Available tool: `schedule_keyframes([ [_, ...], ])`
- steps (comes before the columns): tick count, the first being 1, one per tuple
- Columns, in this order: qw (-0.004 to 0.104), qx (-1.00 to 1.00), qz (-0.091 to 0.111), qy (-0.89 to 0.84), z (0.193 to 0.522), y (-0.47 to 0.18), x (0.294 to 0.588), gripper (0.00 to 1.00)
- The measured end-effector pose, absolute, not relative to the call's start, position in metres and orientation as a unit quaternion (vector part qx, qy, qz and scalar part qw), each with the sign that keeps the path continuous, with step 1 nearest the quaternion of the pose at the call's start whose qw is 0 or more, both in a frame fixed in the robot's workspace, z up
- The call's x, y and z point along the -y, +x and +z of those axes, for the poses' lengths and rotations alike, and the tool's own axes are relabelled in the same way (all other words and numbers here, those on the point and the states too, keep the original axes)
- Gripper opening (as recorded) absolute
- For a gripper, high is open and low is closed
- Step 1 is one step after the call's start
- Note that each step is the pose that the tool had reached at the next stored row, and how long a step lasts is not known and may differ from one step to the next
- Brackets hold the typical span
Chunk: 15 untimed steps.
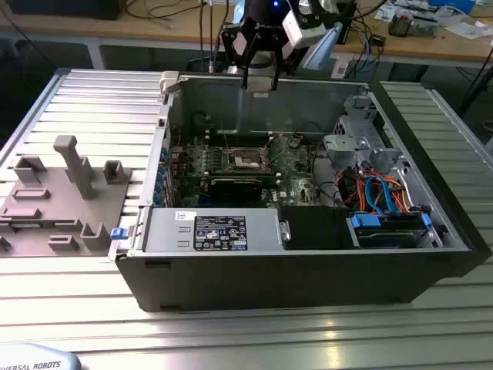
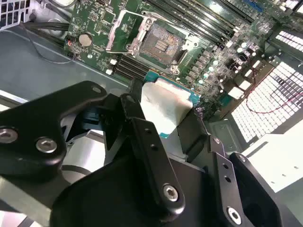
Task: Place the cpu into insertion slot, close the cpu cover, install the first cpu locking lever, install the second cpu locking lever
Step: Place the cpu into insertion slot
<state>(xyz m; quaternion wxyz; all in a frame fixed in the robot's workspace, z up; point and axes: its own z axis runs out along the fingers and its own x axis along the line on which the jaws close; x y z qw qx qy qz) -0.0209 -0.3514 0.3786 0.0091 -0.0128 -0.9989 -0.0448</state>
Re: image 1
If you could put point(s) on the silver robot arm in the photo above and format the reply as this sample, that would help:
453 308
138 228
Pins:
325 50

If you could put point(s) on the white paper sheets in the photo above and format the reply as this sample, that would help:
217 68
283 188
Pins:
468 30

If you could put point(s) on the black equipment case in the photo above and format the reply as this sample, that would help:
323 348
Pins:
65 9

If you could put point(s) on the CPU socket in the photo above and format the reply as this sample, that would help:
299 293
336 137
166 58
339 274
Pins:
246 160

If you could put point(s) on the black drive bay box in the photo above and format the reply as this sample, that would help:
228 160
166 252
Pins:
308 227

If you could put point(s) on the blue disk carrier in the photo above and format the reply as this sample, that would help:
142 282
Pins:
366 223

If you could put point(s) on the blue case latch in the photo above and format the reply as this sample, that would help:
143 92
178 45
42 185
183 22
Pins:
118 233

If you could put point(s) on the grey parts rack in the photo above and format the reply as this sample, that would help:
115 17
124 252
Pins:
58 216

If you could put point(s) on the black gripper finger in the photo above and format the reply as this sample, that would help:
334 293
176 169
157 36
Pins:
278 58
226 48

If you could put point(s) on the grey metal drive cage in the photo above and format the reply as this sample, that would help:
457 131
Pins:
339 144

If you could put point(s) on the black graphics card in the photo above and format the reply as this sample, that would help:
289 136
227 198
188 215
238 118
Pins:
235 189

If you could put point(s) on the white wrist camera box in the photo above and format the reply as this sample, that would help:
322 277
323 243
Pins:
296 29

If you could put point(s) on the metal electronic device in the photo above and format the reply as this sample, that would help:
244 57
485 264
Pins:
412 25

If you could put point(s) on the thin metal locking lever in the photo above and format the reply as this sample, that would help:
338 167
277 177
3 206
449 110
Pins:
225 135

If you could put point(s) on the green motherboard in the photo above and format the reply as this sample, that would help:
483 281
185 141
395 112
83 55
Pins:
292 173

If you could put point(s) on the blue cardboard box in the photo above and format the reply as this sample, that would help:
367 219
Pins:
452 5

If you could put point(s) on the grey power supply unit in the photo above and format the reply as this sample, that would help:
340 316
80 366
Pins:
165 231

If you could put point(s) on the pale blue teach pendant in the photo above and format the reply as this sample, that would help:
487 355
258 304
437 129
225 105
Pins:
34 360

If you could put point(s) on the black upright device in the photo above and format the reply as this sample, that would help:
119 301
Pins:
346 27

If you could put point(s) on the wooden desk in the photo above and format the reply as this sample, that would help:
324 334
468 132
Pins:
154 31

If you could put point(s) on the black PC case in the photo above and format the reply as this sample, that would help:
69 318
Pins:
269 281

